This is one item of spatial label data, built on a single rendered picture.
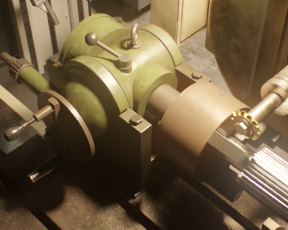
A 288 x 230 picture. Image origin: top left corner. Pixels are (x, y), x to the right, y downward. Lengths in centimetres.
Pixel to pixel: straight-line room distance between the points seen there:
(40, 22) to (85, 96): 134
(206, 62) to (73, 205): 193
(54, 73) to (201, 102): 39
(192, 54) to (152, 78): 197
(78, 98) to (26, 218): 32
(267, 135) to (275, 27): 23
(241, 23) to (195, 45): 194
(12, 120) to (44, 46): 78
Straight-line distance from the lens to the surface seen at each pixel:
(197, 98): 115
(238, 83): 142
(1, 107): 195
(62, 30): 262
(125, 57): 122
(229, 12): 132
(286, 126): 138
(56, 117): 121
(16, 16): 239
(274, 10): 122
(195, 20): 153
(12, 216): 136
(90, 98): 121
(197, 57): 317
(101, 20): 134
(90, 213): 134
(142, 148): 122
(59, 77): 135
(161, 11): 151
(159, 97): 123
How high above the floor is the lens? 213
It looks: 48 degrees down
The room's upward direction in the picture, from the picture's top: straight up
